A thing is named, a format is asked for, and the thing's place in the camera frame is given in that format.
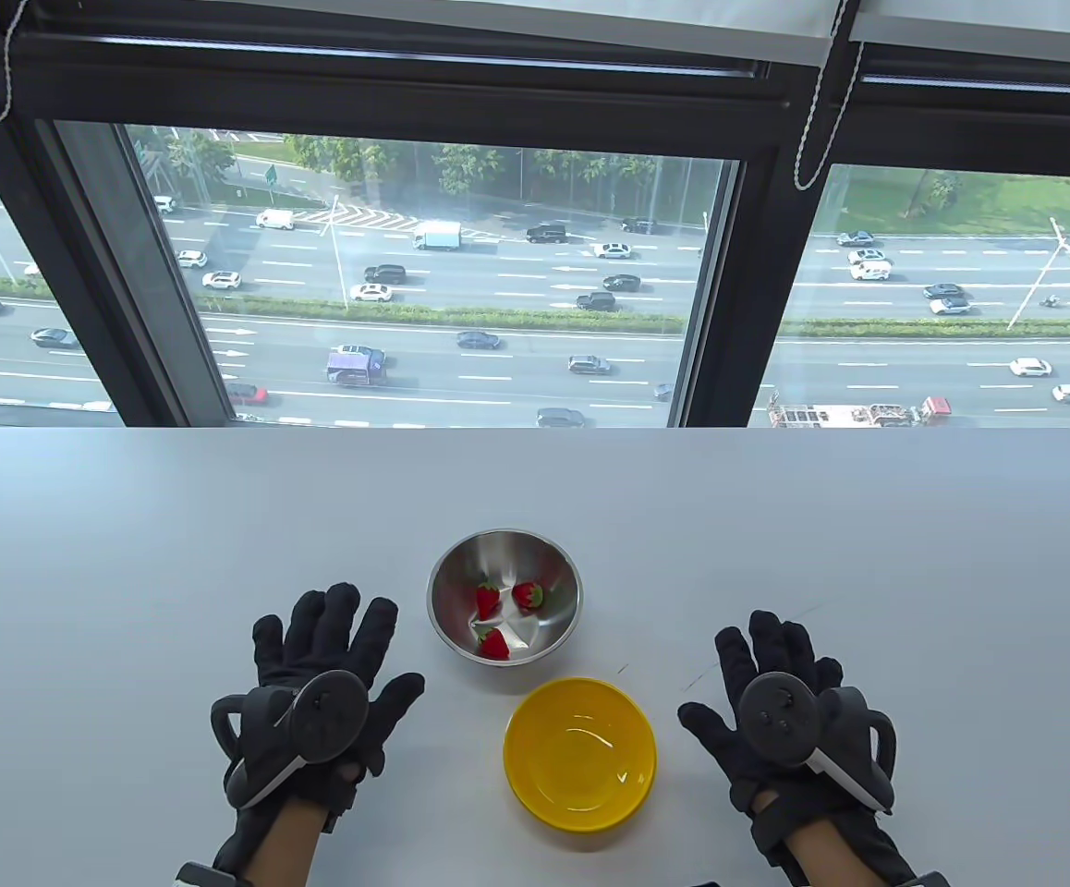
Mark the person's left hand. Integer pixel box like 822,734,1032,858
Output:
212,582,426,830

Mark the person's right hand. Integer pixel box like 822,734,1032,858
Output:
678,610,898,862

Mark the stainless steel mixing bowl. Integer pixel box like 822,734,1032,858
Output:
427,529,584,666

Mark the yellow plastic bowl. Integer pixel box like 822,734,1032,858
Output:
504,677,659,831

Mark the person's right forearm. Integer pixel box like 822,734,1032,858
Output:
780,811,924,887

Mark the person's left forearm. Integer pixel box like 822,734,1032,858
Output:
207,799,331,887

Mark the black tracking controller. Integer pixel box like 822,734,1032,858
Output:
212,671,371,812
738,673,898,816

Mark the black window frame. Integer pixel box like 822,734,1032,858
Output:
0,0,1070,429

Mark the white roller blind rail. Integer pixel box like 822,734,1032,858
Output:
847,0,1070,87
313,0,859,68

